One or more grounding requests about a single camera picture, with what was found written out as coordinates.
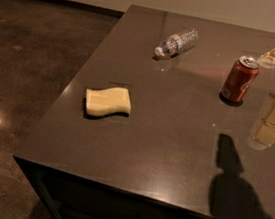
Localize clear plastic water bottle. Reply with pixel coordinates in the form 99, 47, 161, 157
154, 28, 199, 58

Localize yellow sponge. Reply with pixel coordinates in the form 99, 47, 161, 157
85, 87, 131, 117

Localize red soda can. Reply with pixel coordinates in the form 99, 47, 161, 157
219, 56, 260, 107

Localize dark cabinet under table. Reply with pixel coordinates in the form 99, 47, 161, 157
6, 157, 275, 219

